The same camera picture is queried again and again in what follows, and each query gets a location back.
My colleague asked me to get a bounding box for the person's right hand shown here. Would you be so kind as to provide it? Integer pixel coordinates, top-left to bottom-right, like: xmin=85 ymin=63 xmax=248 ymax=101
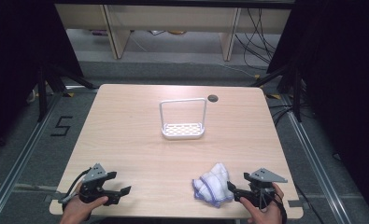
xmin=239 ymin=182 xmax=286 ymax=224

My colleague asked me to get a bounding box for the beige wooden desk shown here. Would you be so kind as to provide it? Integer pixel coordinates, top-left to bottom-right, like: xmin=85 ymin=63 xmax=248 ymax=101
xmin=54 ymin=3 xmax=292 ymax=62

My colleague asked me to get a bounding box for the black curtain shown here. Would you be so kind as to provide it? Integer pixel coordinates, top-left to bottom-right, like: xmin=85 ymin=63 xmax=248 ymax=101
xmin=0 ymin=0 xmax=84 ymax=157
xmin=266 ymin=0 xmax=369 ymax=216

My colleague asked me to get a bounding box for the person's left hand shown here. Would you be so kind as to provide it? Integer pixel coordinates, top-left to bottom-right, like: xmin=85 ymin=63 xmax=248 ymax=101
xmin=59 ymin=192 xmax=109 ymax=224

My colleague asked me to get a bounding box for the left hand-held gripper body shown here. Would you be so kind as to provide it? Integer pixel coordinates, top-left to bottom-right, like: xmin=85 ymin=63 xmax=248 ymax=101
xmin=78 ymin=162 xmax=113 ymax=205

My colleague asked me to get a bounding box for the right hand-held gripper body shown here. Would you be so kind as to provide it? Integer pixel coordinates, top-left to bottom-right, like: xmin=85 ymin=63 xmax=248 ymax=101
xmin=243 ymin=167 xmax=289 ymax=209

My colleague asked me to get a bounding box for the white cloth with purple edge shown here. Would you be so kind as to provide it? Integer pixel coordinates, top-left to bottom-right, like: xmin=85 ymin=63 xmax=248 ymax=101
xmin=192 ymin=162 xmax=235 ymax=209

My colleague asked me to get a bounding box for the bundle of black cables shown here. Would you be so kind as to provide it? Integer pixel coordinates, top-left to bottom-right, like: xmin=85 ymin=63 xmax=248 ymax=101
xmin=234 ymin=7 xmax=281 ymax=71

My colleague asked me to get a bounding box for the black metal stand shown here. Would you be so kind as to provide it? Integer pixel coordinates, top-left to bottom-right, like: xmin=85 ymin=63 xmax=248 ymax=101
xmin=250 ymin=62 xmax=305 ymax=123
xmin=36 ymin=62 xmax=98 ymax=123

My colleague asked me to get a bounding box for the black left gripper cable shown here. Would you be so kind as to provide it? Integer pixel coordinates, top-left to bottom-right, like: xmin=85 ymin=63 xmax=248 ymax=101
xmin=58 ymin=167 xmax=92 ymax=205

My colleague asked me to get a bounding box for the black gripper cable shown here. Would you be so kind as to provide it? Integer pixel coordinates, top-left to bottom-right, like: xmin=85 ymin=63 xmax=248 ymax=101
xmin=58 ymin=167 xmax=92 ymax=205
xmin=259 ymin=186 xmax=288 ymax=224

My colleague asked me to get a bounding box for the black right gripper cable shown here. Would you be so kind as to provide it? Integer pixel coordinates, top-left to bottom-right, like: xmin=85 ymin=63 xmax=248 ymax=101
xmin=259 ymin=186 xmax=288 ymax=224

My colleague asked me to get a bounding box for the white wire rack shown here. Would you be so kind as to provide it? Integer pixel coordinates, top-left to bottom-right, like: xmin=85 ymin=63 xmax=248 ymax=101
xmin=159 ymin=97 xmax=208 ymax=140

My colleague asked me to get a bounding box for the white floor cable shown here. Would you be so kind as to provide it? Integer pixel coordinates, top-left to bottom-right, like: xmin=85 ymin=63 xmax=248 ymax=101
xmin=216 ymin=62 xmax=259 ymax=78

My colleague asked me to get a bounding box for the aluminium floor rail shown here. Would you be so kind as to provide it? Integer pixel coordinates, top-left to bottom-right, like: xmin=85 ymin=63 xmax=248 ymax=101
xmin=280 ymin=92 xmax=354 ymax=224
xmin=0 ymin=92 xmax=64 ymax=224

